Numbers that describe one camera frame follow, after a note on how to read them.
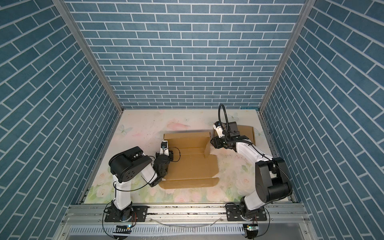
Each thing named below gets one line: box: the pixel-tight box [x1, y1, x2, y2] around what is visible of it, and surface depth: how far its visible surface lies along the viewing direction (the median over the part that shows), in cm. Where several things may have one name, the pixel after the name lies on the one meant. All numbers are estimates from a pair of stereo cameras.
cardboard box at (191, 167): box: [158, 132, 220, 190], surface depth 88 cm
